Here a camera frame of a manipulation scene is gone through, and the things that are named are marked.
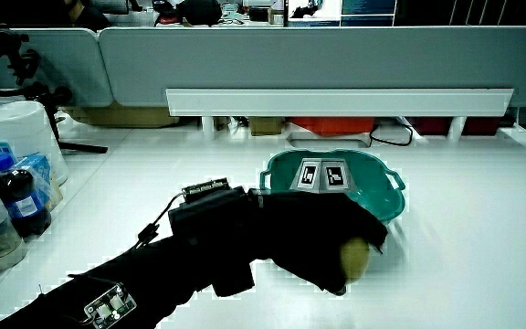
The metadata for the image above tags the black bag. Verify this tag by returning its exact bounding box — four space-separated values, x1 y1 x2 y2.
176 0 224 27

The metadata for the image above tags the wide grey partition panel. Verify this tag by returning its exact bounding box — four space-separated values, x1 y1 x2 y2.
98 26 526 109

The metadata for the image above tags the white desk shelf riser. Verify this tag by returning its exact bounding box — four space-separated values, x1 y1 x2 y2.
165 87 516 141

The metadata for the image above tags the small cardboard box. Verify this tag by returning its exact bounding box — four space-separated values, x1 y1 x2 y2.
247 116 285 137

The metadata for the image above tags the teal plastic basin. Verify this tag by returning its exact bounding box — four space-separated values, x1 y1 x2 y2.
258 148 407 225

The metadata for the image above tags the dark soda bottle blue cap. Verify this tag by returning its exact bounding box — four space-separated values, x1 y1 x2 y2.
0 153 53 239

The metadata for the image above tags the blue tissue pack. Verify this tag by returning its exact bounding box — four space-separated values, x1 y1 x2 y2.
13 153 64 212

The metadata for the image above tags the dark red box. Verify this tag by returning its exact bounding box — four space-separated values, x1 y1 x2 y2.
405 116 505 137

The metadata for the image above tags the narrow grey partition panel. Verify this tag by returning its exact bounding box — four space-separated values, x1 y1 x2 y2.
0 27 115 109

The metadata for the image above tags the white plastic bucket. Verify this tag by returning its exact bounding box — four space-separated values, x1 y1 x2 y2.
0 100 70 186

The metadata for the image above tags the black camera stand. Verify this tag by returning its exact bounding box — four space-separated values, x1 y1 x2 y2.
0 23 110 155

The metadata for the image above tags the orange box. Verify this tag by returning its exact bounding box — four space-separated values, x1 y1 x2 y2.
289 116 376 137

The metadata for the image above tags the person's right forearm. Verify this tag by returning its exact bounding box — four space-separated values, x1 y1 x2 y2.
0 177 264 329

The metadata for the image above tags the person's right hand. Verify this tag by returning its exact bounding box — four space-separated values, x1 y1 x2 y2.
247 157 389 296

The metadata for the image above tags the white desk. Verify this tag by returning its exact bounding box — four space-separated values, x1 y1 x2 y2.
0 122 526 329

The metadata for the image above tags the large cardboard box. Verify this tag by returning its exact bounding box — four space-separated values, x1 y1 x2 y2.
63 101 181 129

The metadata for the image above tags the yellow-green pear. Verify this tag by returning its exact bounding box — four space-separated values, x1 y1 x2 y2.
339 237 372 285

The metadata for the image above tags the black glove cable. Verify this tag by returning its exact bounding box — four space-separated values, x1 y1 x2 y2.
131 191 186 251

